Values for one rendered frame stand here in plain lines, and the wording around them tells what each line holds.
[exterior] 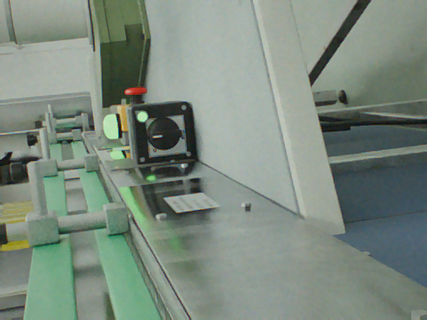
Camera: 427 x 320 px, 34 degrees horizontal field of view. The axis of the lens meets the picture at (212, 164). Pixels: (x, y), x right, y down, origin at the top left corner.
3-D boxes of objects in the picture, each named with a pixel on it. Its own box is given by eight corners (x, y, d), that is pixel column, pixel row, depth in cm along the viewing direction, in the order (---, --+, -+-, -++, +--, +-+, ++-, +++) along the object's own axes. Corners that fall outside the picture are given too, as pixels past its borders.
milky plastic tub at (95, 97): (128, 137, 189) (96, 141, 188) (119, 53, 186) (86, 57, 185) (136, 142, 173) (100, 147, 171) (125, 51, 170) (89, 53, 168)
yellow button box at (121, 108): (160, 138, 131) (121, 142, 130) (156, 98, 130) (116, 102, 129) (166, 141, 124) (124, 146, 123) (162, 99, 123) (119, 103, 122)
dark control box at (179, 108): (187, 152, 104) (131, 159, 103) (182, 99, 103) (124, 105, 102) (198, 158, 96) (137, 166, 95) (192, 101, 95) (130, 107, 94)
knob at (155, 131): (181, 147, 96) (185, 150, 93) (148, 152, 95) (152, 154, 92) (178, 115, 95) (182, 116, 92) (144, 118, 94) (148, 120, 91)
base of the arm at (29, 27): (85, 1, 157) (14, 7, 154) (82, -41, 146) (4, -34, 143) (95, 56, 150) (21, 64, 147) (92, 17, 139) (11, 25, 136)
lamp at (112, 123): (120, 137, 128) (104, 138, 128) (118, 112, 128) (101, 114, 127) (123, 138, 124) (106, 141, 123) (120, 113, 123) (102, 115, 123)
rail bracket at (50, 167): (100, 168, 111) (12, 179, 108) (94, 122, 110) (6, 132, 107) (102, 171, 107) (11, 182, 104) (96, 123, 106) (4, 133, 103)
